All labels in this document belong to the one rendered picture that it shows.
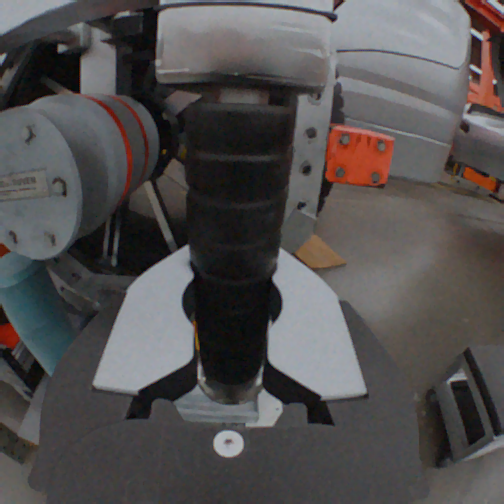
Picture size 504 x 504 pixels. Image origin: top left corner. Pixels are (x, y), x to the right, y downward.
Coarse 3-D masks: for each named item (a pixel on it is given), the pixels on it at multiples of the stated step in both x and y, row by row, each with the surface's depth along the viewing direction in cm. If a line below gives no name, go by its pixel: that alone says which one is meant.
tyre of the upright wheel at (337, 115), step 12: (336, 72) 30; (336, 84) 30; (12, 96) 26; (336, 96) 31; (336, 108) 32; (336, 120) 33; (324, 192) 39; (72, 252) 44; (84, 264) 45; (132, 276) 47
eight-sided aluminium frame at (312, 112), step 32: (0, 64) 17; (0, 96) 23; (320, 96) 25; (320, 128) 26; (320, 160) 28; (288, 192) 30; (288, 224) 32; (64, 256) 39; (64, 288) 39; (96, 288) 41; (192, 320) 41
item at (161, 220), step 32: (32, 64) 24; (64, 64) 32; (32, 96) 30; (160, 96) 33; (192, 96) 33; (160, 128) 39; (160, 160) 41; (128, 224) 58; (160, 224) 43; (96, 256) 45; (128, 256) 49; (160, 256) 50
